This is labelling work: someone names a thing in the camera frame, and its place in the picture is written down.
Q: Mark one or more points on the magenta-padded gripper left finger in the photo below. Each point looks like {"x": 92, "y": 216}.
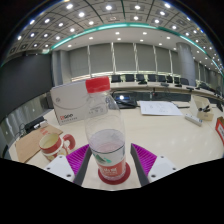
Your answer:
{"x": 78, "y": 159}

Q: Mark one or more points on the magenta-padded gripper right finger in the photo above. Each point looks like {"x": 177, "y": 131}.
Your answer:
{"x": 146, "y": 160}

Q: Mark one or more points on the clear red-capped water bottle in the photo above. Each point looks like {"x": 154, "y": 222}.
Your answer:
{"x": 106, "y": 140}

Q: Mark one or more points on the flat round red coaster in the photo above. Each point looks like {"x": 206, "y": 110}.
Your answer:
{"x": 127, "y": 173}

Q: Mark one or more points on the red and cream mug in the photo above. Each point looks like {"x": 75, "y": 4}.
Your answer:
{"x": 50, "y": 145}

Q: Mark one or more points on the brown cardboard sheet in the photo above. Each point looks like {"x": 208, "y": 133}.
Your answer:
{"x": 28, "y": 143}

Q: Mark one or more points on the white paper sheets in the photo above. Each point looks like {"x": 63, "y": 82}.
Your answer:
{"x": 160, "y": 108}

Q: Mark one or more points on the white cardboard box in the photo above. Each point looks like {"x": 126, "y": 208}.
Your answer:
{"x": 68, "y": 103}

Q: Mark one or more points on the white remote control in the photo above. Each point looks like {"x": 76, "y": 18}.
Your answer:
{"x": 193, "y": 119}

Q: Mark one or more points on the black bag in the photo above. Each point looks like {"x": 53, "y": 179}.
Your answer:
{"x": 125, "y": 100}

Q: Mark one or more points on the grey box monitor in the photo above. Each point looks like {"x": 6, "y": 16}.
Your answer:
{"x": 46, "y": 101}

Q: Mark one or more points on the long curved conference desk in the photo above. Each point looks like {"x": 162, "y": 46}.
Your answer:
{"x": 160, "y": 87}

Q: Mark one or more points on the small beige cardboard box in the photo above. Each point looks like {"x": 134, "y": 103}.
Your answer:
{"x": 200, "y": 108}

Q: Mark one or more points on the open red-sided cardboard box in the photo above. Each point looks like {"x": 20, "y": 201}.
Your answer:
{"x": 220, "y": 130}

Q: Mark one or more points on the row of black office chairs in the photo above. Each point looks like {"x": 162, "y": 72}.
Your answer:
{"x": 143, "y": 78}

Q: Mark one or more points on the group of ceiling lights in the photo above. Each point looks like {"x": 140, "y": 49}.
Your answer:
{"x": 108, "y": 7}

